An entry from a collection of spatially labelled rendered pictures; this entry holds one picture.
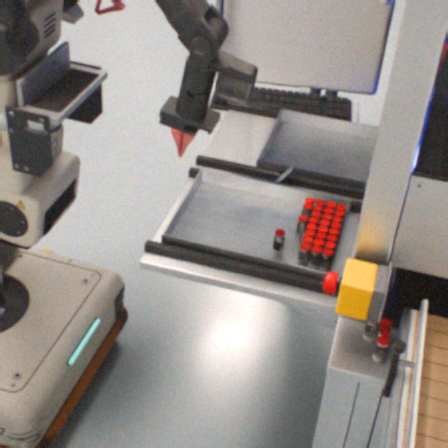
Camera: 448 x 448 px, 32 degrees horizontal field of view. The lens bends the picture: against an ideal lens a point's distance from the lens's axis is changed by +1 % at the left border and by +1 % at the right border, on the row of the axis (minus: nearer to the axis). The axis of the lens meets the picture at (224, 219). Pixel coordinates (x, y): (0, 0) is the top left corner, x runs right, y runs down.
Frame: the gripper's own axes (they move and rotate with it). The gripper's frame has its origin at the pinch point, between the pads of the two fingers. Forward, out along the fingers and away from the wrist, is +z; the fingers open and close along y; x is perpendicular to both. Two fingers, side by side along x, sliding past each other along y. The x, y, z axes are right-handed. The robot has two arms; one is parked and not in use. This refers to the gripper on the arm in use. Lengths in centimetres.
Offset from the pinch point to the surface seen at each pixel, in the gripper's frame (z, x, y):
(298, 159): 16.2, 37.1, 20.8
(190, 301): 109, 73, 1
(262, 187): 15.2, 19.7, 15.7
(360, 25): 2, 91, 24
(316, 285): 12.9, -8.0, 32.7
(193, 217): 19.1, 6.2, 4.4
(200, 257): 16.5, -7.9, 9.9
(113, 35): 126, 271, -107
